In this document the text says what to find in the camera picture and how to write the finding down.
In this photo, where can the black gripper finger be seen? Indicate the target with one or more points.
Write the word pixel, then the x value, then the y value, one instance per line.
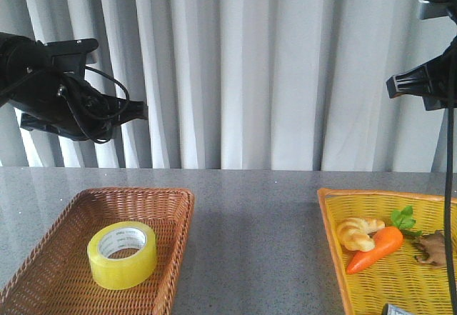
pixel 415 82
pixel 130 110

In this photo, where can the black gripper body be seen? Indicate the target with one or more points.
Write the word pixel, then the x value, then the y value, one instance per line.
pixel 60 103
pixel 442 76

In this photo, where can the yellow tape roll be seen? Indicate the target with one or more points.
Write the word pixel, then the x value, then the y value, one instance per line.
pixel 122 255

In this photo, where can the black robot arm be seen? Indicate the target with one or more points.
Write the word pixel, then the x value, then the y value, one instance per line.
pixel 19 51

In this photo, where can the grey pleated curtain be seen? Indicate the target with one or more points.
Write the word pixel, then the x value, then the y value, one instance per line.
pixel 245 84

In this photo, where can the toy orange carrot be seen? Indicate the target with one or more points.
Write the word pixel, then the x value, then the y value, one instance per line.
pixel 386 240

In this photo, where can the toy croissant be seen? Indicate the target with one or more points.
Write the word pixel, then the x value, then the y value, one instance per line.
pixel 354 233

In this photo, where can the brown ginger root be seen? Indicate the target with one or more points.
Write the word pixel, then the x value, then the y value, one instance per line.
pixel 433 248

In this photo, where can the brown wicker basket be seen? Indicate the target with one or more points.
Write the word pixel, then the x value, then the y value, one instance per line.
pixel 56 278

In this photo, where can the yellow wicker basket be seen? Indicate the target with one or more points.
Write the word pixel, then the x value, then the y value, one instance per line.
pixel 397 279

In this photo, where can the dark grey packet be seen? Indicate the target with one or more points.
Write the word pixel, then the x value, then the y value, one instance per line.
pixel 390 309

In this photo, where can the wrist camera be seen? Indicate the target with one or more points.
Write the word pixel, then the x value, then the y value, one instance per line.
pixel 71 56
pixel 430 9

